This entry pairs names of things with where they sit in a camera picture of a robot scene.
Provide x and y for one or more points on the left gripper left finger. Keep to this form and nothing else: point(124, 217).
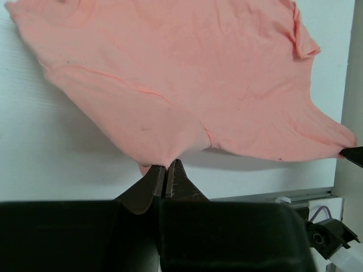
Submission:
point(139, 197)

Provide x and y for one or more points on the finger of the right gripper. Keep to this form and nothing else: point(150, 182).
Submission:
point(354, 155)

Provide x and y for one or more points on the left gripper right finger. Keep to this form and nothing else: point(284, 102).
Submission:
point(179, 187)

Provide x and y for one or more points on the pink t shirt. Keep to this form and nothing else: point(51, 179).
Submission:
point(161, 78)

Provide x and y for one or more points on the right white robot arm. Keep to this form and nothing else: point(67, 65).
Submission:
point(332, 239)

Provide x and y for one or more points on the aluminium rail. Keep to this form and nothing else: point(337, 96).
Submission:
point(311, 198)

